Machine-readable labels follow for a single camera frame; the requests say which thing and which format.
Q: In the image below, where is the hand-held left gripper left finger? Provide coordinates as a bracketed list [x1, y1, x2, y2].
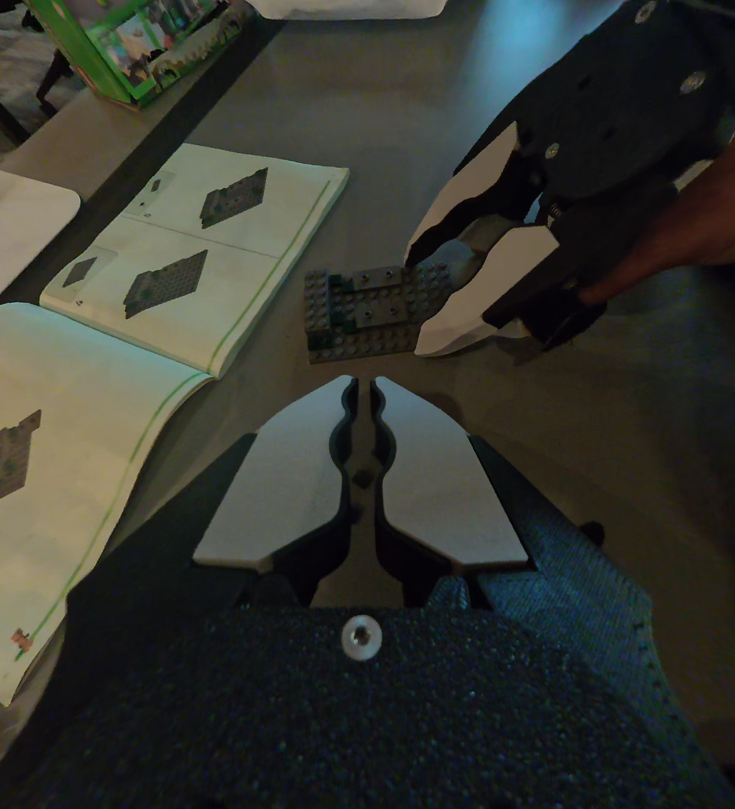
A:
[192, 375, 360, 609]

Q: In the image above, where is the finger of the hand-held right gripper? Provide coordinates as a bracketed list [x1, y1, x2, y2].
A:
[403, 120, 536, 269]
[415, 224, 561, 358]

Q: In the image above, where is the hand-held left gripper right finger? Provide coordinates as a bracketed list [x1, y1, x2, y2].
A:
[369, 377, 531, 609]

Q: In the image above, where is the grey brick baseplate build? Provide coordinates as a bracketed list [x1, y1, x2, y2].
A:
[303, 261, 456, 366]

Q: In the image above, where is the grey desk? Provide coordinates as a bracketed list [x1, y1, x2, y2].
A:
[0, 0, 735, 769]

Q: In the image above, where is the person's right hand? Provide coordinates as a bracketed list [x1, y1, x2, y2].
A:
[577, 110, 735, 307]

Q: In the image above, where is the white paper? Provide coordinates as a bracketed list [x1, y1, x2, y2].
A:
[246, 0, 449, 21]

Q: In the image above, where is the open instruction booklet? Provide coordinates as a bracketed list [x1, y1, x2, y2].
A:
[0, 143, 351, 707]

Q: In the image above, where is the green toy box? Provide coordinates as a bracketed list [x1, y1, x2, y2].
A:
[23, 0, 259, 113]

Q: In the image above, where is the white stand base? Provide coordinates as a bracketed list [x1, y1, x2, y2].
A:
[0, 169, 83, 331]

